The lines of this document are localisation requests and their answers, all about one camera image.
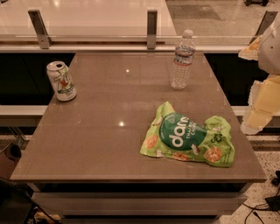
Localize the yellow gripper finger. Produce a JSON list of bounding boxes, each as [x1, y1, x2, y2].
[[241, 74, 280, 135], [238, 36, 263, 60]]

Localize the clear plastic water bottle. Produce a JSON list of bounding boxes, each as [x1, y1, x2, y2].
[[171, 30, 196, 90]]

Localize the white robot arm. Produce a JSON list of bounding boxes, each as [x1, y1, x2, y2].
[[238, 17, 280, 135]]

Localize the white green 7up can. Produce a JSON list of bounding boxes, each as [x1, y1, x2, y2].
[[46, 61, 77, 102]]

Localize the green chips bag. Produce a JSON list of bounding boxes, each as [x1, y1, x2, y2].
[[140, 101, 235, 167]]

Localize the dark object at left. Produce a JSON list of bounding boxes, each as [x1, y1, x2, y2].
[[0, 143, 21, 179]]

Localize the right metal railing bracket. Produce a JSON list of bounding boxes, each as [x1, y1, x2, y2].
[[250, 10, 277, 43]]

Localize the black cables on floor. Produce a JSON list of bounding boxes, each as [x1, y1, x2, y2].
[[242, 170, 280, 224]]

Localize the left metal railing bracket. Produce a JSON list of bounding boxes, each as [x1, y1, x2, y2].
[[28, 10, 53, 49]]

